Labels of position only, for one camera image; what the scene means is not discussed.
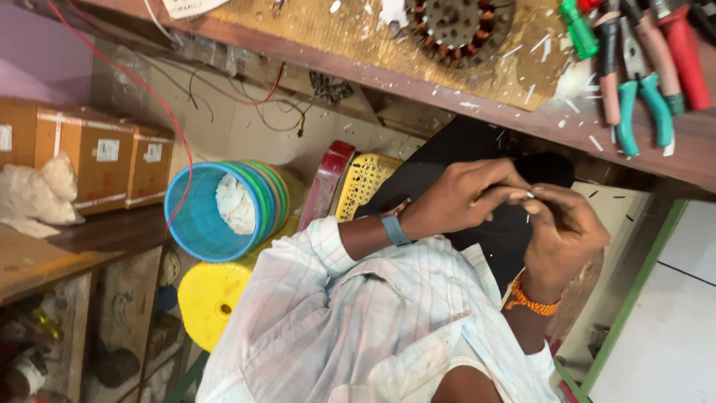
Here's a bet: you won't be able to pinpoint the yellow plastic basket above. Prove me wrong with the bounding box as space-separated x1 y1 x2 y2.
333 152 404 224

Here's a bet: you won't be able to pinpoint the white panel with green frame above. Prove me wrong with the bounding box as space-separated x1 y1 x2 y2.
580 199 716 403

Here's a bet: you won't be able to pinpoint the pink handled tool green tip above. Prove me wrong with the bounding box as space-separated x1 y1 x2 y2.
622 0 686 116

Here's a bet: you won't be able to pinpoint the clear plastic bag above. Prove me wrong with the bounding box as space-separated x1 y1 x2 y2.
91 45 153 115

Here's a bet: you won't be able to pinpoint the small brown cardboard box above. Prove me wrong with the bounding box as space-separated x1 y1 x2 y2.
125 123 176 209

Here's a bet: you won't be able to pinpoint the white striped shirt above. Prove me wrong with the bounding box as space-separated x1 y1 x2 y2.
196 216 562 403

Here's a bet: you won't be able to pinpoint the pink handled pliers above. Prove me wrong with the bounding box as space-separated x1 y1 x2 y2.
592 0 623 126

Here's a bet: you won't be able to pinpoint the person's left hand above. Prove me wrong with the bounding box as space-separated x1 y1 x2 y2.
399 158 535 242

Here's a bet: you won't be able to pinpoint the red metal box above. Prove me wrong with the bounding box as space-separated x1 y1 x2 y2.
297 140 357 232

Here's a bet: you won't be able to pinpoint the wooden shelf unit with clutter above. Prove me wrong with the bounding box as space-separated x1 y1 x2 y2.
0 204 198 403

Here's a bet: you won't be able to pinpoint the crumpled white cloth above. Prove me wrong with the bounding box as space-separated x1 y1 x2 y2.
0 151 86 240

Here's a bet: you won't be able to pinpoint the large brown cardboard box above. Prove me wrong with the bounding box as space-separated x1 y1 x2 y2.
0 97 138 217

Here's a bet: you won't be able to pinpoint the short red wire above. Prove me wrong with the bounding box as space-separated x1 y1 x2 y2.
190 62 286 107

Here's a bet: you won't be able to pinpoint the orange thread bracelet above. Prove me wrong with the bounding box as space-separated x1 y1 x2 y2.
505 273 563 317

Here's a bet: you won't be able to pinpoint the yellow plastic bucket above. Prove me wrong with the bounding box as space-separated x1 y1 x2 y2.
246 163 310 264

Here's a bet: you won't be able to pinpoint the dark metal coil bundle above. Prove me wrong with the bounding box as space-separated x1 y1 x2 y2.
309 71 354 107

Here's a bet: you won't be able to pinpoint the long red wire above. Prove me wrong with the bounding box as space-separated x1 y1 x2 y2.
46 0 194 231

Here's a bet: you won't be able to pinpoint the yellow round plastic stool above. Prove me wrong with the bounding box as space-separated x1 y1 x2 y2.
177 260 256 353

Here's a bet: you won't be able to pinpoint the motor stator with copper windings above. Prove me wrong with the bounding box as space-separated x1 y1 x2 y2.
404 0 516 70

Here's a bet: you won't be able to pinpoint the black wire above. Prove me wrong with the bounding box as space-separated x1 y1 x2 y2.
187 67 314 138

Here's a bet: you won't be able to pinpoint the blue plastic bucket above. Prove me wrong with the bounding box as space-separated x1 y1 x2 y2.
164 162 265 264

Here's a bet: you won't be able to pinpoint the brown cork work board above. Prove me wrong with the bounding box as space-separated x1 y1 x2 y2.
210 0 572 112

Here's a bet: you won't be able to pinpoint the white paper sheet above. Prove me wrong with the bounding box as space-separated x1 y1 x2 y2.
162 0 231 20

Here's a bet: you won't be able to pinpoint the teal handled pliers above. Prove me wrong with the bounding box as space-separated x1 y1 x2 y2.
614 16 675 158

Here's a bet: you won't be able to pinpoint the white rag bundle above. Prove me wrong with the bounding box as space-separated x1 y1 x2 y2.
215 173 257 236

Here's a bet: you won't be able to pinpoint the red handled tool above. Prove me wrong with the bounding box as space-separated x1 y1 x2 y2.
651 0 712 112

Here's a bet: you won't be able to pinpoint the green plastic bucket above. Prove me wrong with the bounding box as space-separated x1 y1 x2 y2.
224 160 290 241

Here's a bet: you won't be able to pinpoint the blue wristwatch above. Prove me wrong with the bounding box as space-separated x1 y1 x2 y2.
381 199 414 247

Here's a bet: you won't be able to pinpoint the person's right hand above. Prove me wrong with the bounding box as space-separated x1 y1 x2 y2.
517 184 611 293

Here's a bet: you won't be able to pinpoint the black trousers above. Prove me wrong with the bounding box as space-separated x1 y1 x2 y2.
354 115 576 293

